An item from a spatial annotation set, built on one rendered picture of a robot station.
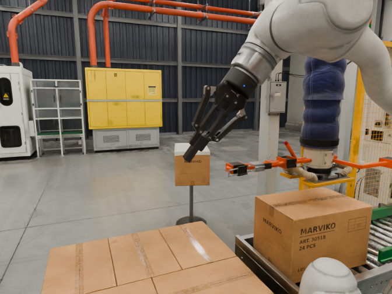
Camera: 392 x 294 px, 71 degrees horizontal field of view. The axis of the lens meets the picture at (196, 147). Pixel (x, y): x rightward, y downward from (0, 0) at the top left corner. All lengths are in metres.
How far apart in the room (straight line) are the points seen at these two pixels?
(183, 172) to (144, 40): 9.57
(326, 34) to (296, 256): 1.44
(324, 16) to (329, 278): 0.74
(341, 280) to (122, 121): 8.03
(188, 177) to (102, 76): 5.92
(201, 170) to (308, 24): 2.73
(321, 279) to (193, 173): 2.34
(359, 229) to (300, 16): 1.68
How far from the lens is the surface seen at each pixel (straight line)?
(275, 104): 2.77
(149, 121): 8.74
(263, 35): 0.63
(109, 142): 8.71
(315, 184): 1.72
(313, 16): 0.50
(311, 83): 1.77
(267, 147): 2.84
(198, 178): 3.16
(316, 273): 0.99
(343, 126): 4.93
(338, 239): 1.94
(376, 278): 2.07
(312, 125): 1.78
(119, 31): 12.15
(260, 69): 0.63
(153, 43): 12.26
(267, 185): 2.94
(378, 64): 0.65
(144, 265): 1.96
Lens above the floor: 1.61
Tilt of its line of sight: 10 degrees down
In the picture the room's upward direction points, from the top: straight up
